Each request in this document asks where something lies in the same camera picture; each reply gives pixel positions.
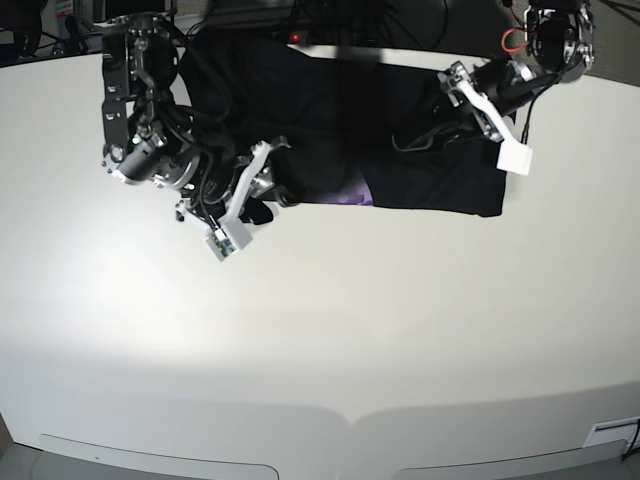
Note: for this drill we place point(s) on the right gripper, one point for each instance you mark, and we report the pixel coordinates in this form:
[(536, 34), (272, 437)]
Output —
[(215, 191)]

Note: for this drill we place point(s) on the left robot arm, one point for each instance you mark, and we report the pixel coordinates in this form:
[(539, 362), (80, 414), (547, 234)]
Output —
[(559, 35)]

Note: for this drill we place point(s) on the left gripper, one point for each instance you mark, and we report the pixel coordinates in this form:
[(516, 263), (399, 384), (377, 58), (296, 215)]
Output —
[(472, 100)]

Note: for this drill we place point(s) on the black T-shirt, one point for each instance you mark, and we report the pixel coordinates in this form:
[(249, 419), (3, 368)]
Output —
[(344, 121)]

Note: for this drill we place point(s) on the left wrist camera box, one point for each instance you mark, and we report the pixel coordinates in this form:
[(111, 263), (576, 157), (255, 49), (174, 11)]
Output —
[(515, 157)]

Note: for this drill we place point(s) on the black power strip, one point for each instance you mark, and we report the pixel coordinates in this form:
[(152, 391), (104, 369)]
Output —
[(293, 37)]

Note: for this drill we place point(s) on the white label sticker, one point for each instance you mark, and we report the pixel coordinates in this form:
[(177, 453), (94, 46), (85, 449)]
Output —
[(611, 432)]

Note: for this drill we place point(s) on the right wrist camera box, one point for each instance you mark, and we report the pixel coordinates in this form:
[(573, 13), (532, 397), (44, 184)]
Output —
[(228, 239)]

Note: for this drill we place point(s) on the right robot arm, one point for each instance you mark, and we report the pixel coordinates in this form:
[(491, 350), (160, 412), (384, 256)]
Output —
[(170, 118)]

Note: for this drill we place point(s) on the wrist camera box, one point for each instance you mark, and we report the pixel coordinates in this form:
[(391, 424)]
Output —
[(515, 157), (228, 239)]

